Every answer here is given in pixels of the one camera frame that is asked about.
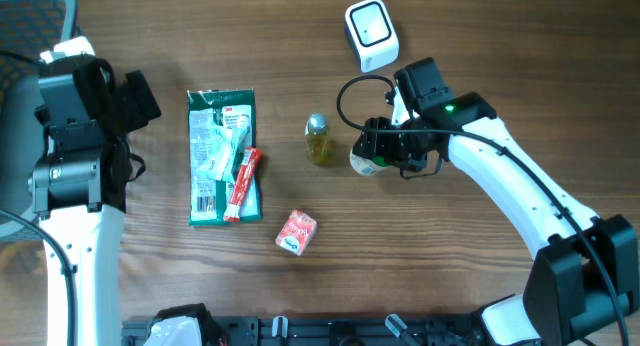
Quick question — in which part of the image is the red stick sachet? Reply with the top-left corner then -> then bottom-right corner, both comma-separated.
224,147 -> 262,222

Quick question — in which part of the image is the small red white box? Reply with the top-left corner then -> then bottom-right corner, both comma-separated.
275,210 -> 318,256

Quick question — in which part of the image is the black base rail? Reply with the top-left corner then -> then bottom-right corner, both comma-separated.
119,313 -> 546,346

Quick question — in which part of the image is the grey plastic mesh basket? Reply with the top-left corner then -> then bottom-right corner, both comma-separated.
1,0 -> 77,222

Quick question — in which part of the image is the green lid jar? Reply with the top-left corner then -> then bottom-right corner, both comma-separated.
349,149 -> 390,177

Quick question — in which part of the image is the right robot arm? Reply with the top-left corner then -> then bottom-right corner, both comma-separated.
350,58 -> 639,345

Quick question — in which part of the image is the green white plastic packet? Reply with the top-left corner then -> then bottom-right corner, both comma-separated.
187,89 -> 256,227

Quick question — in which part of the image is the white barcode scanner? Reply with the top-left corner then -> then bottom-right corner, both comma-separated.
344,0 -> 400,73

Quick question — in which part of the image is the yellow dish soap bottle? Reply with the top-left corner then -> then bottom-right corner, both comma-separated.
305,113 -> 330,165

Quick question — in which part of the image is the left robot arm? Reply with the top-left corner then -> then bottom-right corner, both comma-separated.
31,36 -> 161,345

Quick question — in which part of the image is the black camera cable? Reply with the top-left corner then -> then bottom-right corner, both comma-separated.
335,74 -> 631,346

